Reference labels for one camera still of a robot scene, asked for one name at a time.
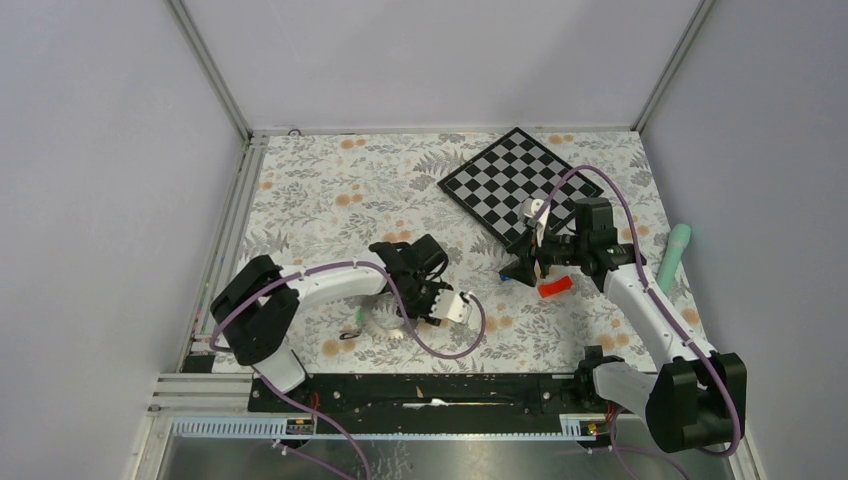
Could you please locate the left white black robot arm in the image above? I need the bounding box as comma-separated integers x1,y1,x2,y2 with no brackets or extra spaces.
209,235,471,411

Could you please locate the large grey metal keyring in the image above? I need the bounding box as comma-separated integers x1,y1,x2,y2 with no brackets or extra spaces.
360,294,408,340

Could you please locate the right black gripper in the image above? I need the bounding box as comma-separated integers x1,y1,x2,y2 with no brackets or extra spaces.
499,223,588,288

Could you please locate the black white checkerboard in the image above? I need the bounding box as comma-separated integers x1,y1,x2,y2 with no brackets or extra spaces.
437,128,603,246

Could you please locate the floral table mat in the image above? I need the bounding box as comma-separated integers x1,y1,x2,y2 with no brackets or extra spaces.
210,129,720,376

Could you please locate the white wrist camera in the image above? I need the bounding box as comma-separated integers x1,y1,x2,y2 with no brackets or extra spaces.
521,198,550,246
430,289,472,324

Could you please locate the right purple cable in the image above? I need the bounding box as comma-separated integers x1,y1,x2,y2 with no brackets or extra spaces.
533,165,743,480

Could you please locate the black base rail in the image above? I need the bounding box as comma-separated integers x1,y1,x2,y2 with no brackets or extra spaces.
247,373,612,428

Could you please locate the white slotted cable duct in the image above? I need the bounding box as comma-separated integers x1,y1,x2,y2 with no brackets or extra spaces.
170,412,596,441

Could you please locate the red plastic block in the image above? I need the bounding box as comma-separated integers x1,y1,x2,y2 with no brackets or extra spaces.
537,275,573,298

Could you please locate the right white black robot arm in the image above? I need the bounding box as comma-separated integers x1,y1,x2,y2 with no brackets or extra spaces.
500,198,747,456

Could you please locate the mint green cylinder handle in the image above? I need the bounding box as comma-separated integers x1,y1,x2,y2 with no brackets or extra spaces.
656,224,692,295

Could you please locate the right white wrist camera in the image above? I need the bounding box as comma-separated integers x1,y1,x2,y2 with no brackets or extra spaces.
521,198,550,246

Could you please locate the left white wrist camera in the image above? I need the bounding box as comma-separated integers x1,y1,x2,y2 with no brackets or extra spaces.
430,289,472,324

